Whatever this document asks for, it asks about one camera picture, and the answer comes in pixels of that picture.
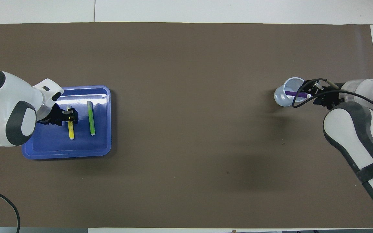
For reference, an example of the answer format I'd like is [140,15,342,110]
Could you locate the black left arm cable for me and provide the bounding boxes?
[0,184,21,233]

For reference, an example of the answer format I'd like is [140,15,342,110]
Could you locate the yellow pen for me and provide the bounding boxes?
[67,105,75,140]

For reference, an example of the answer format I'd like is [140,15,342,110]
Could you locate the blue plastic tray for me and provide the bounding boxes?
[22,85,112,160]

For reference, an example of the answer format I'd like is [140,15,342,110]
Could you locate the translucent plastic cup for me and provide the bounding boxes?
[274,77,307,107]

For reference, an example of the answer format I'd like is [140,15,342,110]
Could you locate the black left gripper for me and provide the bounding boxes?
[38,103,78,127]

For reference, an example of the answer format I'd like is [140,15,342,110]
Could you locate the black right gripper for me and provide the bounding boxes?
[298,79,345,110]

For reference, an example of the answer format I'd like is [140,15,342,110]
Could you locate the purple pen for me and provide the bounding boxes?
[285,91,311,98]

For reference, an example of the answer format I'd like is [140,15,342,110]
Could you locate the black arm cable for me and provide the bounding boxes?
[292,78,373,115]
[0,184,21,233]

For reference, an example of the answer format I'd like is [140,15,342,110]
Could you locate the brown table mat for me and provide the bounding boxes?
[0,22,373,228]

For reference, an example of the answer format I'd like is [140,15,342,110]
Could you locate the green pen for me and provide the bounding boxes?
[87,101,96,136]

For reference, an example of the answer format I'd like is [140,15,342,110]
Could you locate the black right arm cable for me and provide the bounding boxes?
[292,78,373,115]

